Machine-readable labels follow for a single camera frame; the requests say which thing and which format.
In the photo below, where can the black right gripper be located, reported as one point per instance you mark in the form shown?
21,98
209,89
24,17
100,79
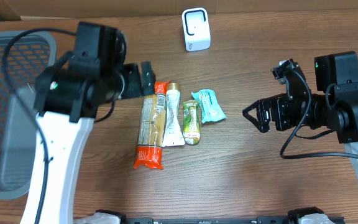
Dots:
262,124

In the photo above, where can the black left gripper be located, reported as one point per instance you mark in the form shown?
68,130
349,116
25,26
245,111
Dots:
130,74

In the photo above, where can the orange pasta package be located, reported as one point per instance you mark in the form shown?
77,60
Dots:
152,126

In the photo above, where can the teal wet wipes packet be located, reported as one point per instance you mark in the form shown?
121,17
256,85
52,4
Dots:
210,108

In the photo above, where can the white tube gold cap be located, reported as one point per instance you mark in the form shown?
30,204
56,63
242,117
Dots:
173,135

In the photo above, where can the green snack packet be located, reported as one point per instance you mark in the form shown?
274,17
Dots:
191,123

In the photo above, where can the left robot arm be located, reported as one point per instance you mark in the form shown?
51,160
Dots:
67,97

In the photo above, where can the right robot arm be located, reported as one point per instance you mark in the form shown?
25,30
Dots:
335,106

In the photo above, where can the white barcode scanner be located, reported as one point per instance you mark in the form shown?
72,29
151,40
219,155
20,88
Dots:
196,29

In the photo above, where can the grey plastic mesh basket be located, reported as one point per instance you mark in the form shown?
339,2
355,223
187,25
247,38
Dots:
27,59

